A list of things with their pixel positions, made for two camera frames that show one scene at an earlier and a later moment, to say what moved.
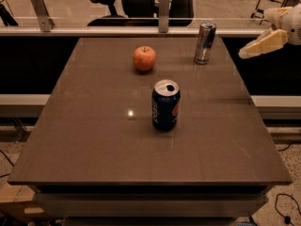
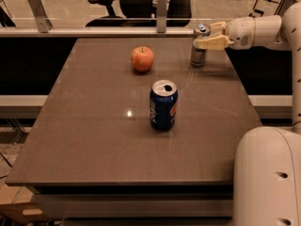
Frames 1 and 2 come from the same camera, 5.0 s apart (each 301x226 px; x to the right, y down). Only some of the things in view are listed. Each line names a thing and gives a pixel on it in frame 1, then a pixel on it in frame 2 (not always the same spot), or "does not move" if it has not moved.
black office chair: (140, 4) does not move
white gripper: (293, 28) -> (242, 32)
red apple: (144, 57) does not move
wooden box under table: (18, 201) does not move
